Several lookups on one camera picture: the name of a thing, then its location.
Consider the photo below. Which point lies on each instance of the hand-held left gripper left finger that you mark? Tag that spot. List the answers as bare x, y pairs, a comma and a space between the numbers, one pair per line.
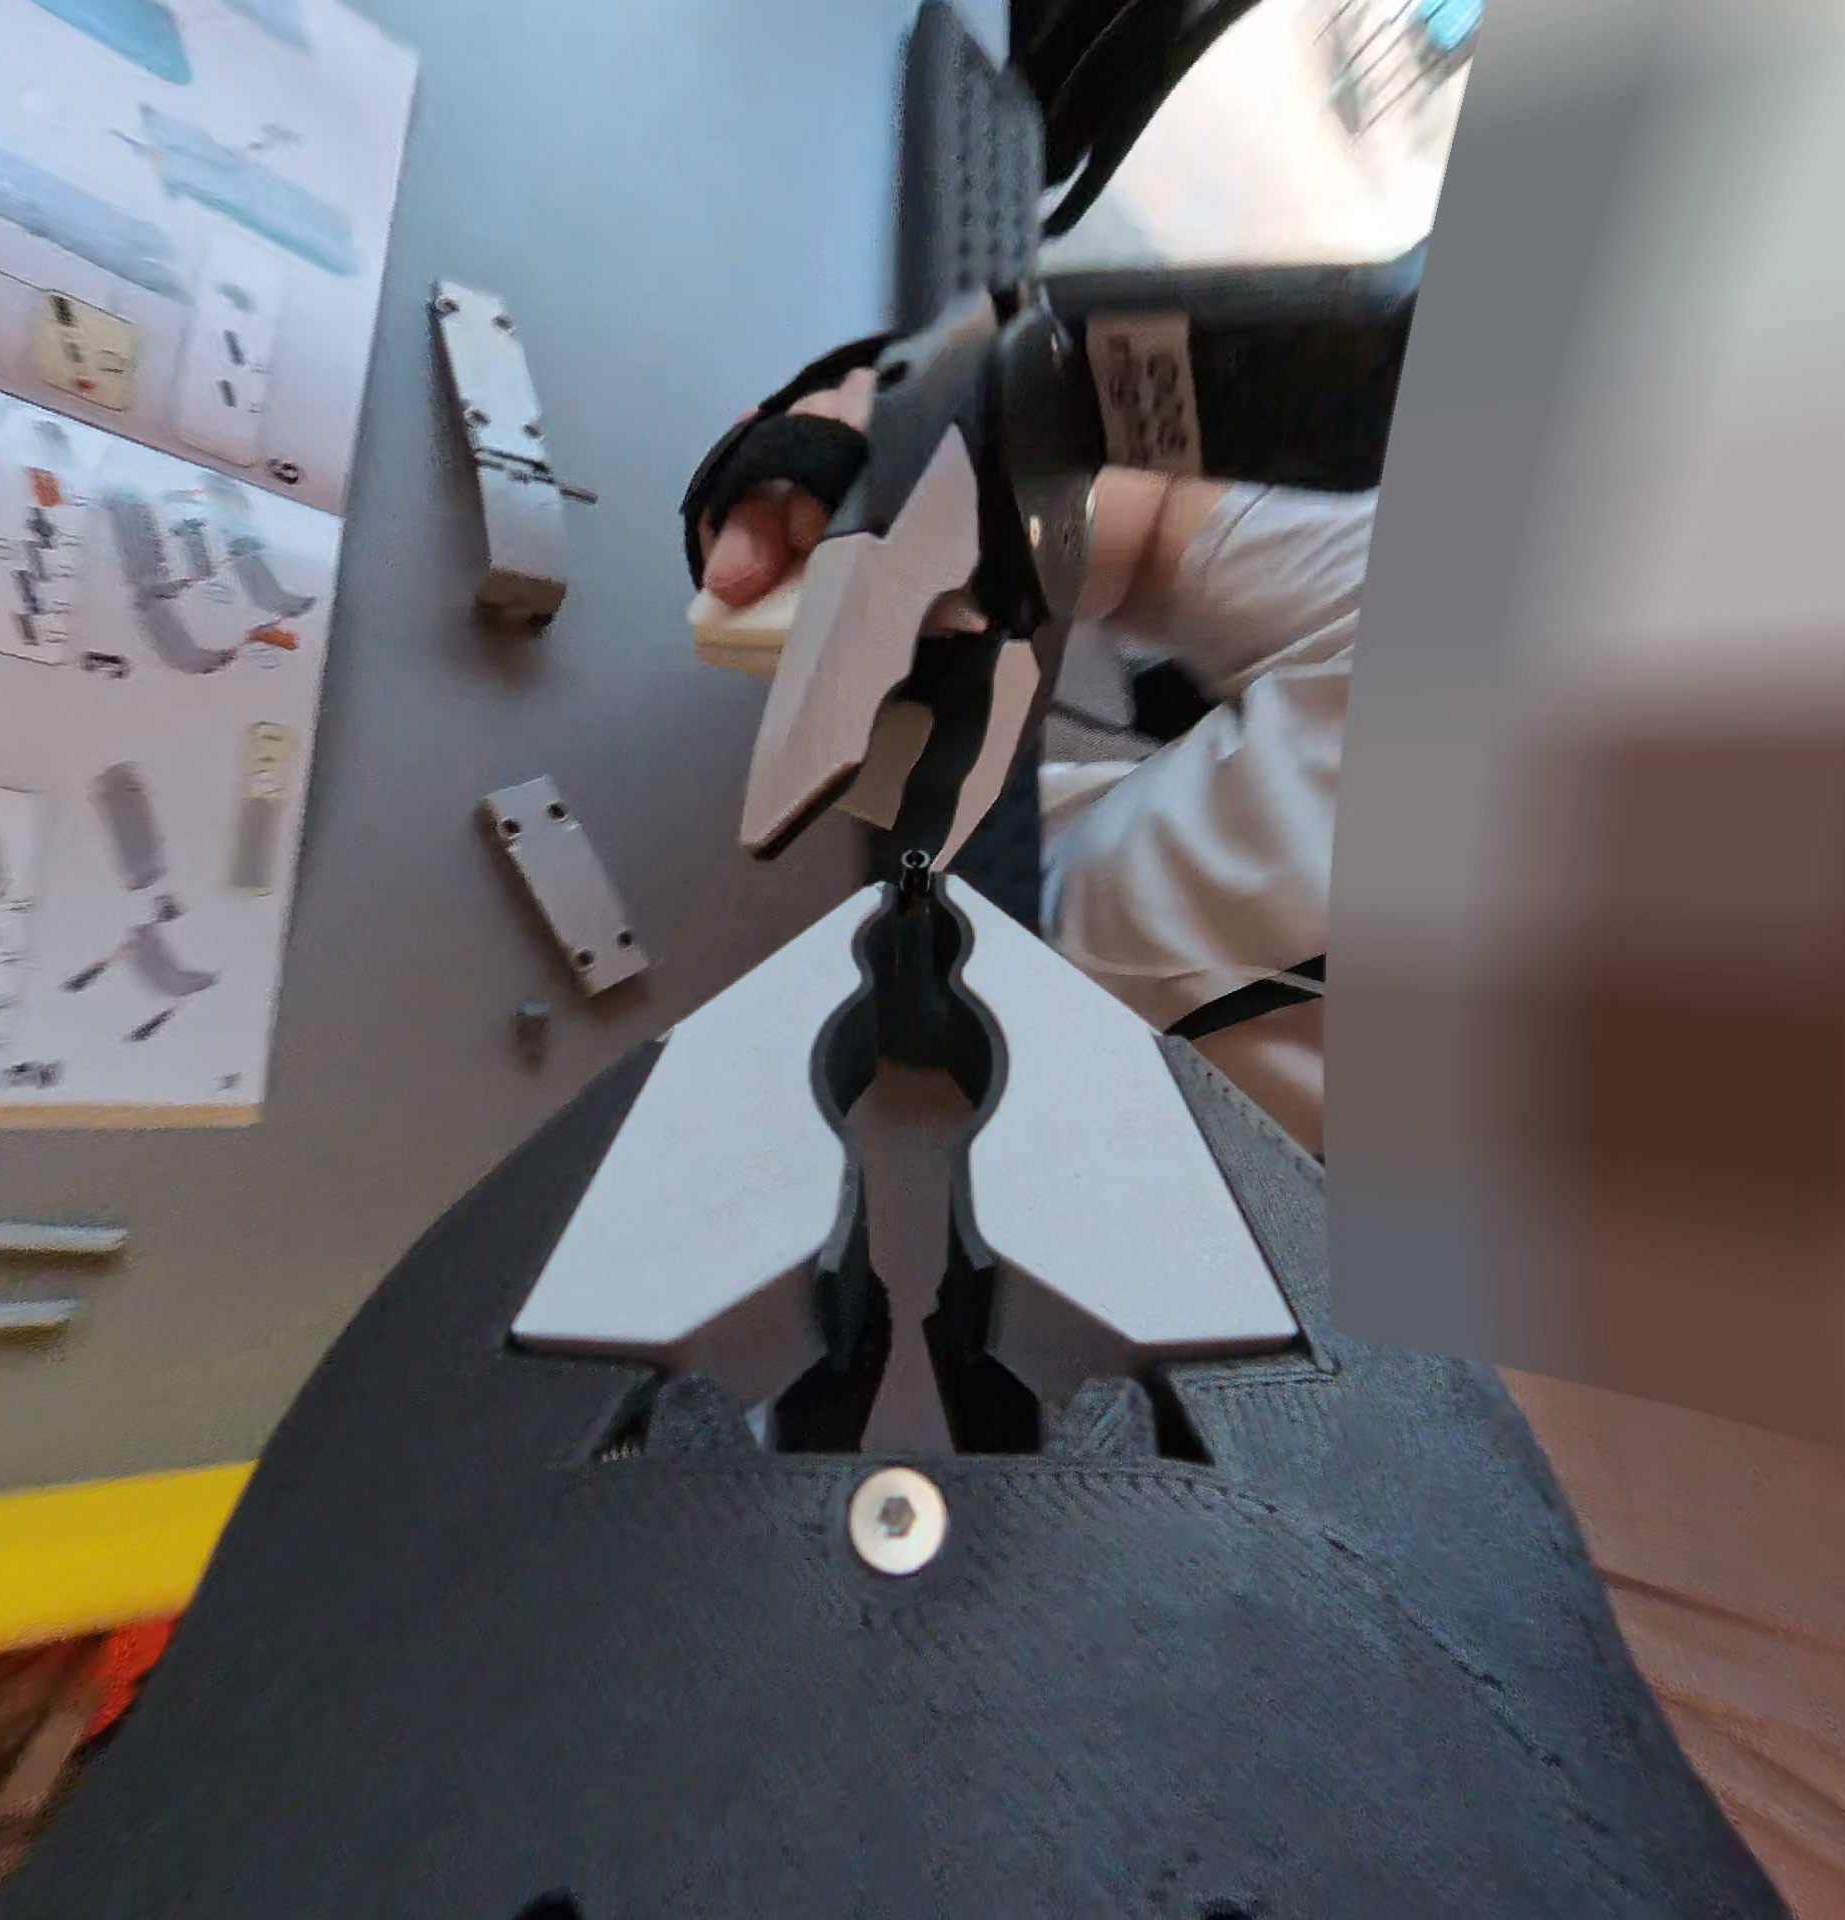
683, 1201

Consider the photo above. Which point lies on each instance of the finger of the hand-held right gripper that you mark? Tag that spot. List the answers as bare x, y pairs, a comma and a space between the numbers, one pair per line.
863, 645
1012, 705

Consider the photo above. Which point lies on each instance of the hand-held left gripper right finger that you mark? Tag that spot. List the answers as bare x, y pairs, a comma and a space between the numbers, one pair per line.
1132, 1201

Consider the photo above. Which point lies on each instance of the black connector pin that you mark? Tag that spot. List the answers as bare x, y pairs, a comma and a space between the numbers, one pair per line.
919, 961

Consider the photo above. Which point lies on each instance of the grey rectangular panel piece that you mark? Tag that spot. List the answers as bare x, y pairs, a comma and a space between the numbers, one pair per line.
563, 886

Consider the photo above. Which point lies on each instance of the grey assembled beam piece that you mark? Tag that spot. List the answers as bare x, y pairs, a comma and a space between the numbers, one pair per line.
511, 451

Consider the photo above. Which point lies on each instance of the yellow storage bin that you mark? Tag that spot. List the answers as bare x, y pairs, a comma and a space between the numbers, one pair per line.
82, 1545

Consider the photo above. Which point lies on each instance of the building pieces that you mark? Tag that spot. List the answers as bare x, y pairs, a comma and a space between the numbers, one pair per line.
52, 1710

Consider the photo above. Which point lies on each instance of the person's right forearm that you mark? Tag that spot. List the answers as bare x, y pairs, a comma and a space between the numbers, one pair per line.
1253, 585

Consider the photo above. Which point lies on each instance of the grey desk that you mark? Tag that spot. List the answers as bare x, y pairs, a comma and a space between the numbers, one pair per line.
638, 226

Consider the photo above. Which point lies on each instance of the person's right hand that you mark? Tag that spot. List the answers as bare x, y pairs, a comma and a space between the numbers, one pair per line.
758, 546

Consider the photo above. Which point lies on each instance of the small grey connector piece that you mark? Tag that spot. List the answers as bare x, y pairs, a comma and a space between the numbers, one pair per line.
532, 1023

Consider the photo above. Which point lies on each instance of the black office chair back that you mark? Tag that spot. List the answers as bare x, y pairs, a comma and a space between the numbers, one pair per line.
1118, 91

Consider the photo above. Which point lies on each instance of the black perforated chair armrest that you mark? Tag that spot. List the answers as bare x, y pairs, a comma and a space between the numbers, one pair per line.
983, 151

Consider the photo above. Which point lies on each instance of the open instruction booklet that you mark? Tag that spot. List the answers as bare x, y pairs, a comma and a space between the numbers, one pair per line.
113, 601

